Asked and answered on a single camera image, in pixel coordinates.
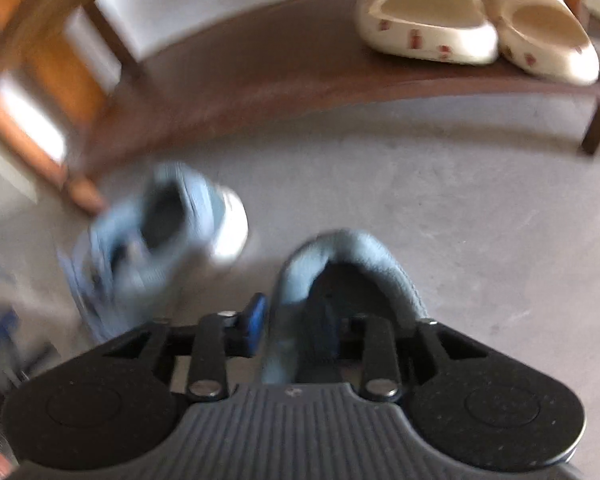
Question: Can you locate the wooden shoe rack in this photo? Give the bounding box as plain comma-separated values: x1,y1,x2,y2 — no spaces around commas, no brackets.
0,0,600,211

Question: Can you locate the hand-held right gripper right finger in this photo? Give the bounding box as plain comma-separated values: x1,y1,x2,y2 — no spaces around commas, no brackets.
336,312,497,403

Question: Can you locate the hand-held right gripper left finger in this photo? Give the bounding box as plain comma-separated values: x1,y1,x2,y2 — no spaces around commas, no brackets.
100,294,268,403

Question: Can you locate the cream patterned slide slipper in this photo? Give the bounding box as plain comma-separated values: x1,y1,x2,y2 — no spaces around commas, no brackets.
472,0,600,86
356,0,499,66

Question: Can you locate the blue knit sneaker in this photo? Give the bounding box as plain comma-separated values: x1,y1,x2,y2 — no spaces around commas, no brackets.
57,161,250,343
261,229,430,388

